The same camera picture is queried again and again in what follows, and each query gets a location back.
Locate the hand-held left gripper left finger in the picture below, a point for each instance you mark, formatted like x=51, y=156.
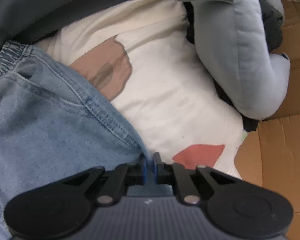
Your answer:
x=145, y=172

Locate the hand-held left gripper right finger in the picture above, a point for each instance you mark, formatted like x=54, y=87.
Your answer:
x=154, y=173

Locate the blue denim pants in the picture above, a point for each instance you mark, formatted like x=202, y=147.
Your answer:
x=52, y=120

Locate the cream bear print bed sheet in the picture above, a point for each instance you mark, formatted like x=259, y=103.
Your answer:
x=170, y=87

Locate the brown cardboard sheet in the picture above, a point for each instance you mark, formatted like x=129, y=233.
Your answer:
x=277, y=167

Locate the grey neck pillow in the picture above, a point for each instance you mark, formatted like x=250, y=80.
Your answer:
x=240, y=42

